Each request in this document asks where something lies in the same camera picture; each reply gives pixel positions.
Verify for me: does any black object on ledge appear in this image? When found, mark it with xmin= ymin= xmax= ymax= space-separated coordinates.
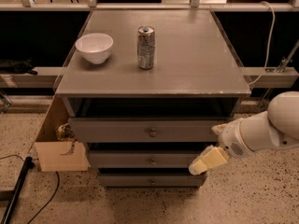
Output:
xmin=0 ymin=59 xmax=37 ymax=76

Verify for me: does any metal diagonal brace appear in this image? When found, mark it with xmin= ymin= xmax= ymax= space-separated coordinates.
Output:
xmin=259 ymin=39 xmax=299 ymax=110

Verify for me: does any grey top drawer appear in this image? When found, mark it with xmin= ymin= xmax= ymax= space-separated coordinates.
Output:
xmin=68 ymin=118 xmax=226 ymax=143

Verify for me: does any grey drawer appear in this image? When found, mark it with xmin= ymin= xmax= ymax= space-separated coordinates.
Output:
xmin=68 ymin=118 xmax=226 ymax=143
xmin=87 ymin=150 xmax=202 ymax=168
xmin=99 ymin=173 xmax=206 ymax=187

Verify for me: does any wooden side box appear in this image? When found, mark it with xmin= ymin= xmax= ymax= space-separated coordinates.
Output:
xmin=35 ymin=96 xmax=90 ymax=172

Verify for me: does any white ceramic bowl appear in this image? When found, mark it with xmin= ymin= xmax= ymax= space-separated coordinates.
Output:
xmin=75 ymin=33 xmax=114 ymax=64

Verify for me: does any grey bottom drawer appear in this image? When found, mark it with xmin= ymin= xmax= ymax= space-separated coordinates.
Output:
xmin=99 ymin=173 xmax=206 ymax=187

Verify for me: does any black floor cable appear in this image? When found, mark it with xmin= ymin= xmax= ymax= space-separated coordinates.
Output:
xmin=0 ymin=154 xmax=61 ymax=224

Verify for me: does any silver drink can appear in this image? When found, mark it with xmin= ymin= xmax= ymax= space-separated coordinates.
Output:
xmin=137 ymin=26 xmax=155 ymax=70

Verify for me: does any white hanging cable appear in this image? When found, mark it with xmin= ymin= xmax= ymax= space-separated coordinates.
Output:
xmin=248 ymin=0 xmax=277 ymax=87

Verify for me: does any grey middle drawer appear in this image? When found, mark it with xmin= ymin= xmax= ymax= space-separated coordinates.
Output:
xmin=87 ymin=150 xmax=202 ymax=168

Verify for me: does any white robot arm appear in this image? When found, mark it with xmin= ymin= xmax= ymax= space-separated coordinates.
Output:
xmin=189 ymin=91 xmax=299 ymax=175

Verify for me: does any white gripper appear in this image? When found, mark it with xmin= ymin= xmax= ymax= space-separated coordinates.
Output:
xmin=189 ymin=119 xmax=254 ymax=175

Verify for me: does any black bar on floor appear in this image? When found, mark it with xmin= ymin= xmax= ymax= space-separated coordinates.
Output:
xmin=0 ymin=156 xmax=35 ymax=224

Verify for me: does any grey drawer cabinet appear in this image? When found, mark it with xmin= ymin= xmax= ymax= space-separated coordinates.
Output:
xmin=56 ymin=9 xmax=250 ymax=177

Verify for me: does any crumpled brown object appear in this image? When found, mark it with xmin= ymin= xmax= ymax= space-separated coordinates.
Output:
xmin=56 ymin=123 xmax=76 ymax=141

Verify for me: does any metal frame rail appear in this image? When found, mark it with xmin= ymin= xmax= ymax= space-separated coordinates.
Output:
xmin=0 ymin=0 xmax=299 ymax=11

